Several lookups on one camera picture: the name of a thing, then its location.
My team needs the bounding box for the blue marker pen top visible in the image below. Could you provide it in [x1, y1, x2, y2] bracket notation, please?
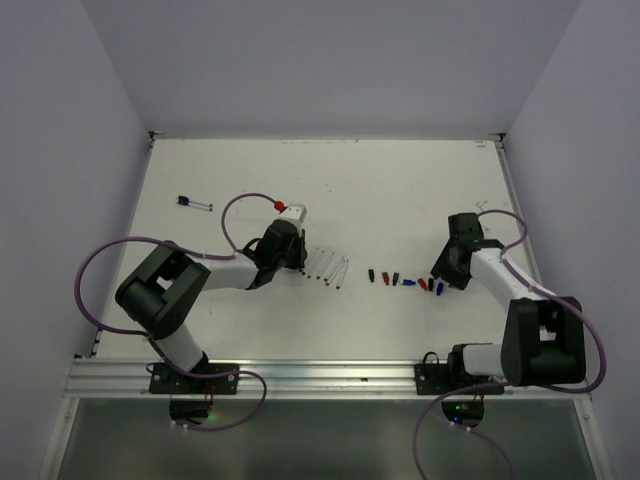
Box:
[176, 195, 213, 212]

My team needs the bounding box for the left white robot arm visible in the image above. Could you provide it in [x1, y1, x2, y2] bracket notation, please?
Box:
[115, 216, 307, 393]

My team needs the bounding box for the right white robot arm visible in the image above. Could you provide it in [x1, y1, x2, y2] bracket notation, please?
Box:
[431, 213, 586, 393]

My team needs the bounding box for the right controller board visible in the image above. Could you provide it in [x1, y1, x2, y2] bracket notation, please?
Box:
[441, 400, 485, 428]

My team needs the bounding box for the controller board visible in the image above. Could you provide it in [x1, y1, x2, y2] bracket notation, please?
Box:
[169, 400, 216, 425]
[441, 400, 485, 428]

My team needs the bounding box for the left controller board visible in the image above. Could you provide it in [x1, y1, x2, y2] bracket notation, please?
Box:
[169, 400, 216, 425]

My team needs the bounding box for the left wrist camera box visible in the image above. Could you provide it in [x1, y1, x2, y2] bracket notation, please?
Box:
[278, 204, 307, 235]

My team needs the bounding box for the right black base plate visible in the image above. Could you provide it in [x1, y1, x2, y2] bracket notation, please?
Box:
[413, 363, 505, 396]

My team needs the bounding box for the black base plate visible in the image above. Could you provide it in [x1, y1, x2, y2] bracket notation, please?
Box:
[147, 363, 239, 395]
[413, 363, 505, 396]

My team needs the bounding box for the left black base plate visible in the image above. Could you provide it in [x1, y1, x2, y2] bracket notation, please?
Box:
[147, 363, 239, 395]

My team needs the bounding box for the aluminium mounting rail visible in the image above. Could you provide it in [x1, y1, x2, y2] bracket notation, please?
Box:
[64, 357, 591, 401]

